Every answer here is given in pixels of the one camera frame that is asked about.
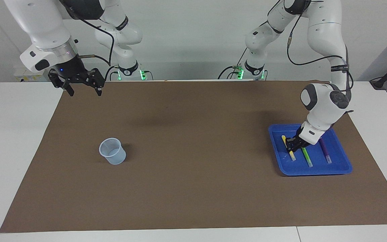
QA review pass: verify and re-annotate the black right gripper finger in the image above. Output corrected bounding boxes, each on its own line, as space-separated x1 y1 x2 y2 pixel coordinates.
48 69 75 97
86 68 105 97

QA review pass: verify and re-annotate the yellow pen white cap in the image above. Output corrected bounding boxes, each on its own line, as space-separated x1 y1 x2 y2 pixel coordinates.
282 135 296 161

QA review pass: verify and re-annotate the green pen white cap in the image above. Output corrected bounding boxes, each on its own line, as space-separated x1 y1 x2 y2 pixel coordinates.
301 146 313 168

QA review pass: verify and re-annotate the purple pen white cap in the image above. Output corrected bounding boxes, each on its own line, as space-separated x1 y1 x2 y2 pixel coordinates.
318 137 333 164

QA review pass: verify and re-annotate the blue plastic tray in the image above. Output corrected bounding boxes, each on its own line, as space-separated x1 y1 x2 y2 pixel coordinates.
268 123 353 176

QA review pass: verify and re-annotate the white power strip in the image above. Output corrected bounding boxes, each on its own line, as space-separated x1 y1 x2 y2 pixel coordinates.
14 66 50 82

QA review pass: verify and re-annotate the translucent plastic cup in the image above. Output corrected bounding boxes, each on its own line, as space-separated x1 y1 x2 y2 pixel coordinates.
99 137 127 165

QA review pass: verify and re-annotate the brown table mat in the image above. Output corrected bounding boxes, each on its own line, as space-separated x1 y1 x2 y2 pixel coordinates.
0 80 387 233

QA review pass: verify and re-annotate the black right base cable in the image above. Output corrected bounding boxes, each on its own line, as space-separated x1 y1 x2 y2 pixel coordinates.
104 66 119 81

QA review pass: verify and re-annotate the black base cable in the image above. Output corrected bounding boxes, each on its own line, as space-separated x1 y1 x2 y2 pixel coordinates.
104 66 119 81
218 47 249 80

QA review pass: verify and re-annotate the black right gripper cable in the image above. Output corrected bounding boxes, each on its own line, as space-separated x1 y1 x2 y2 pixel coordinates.
59 0 115 66

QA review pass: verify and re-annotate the black left base cable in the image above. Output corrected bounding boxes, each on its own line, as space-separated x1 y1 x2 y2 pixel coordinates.
218 47 249 80

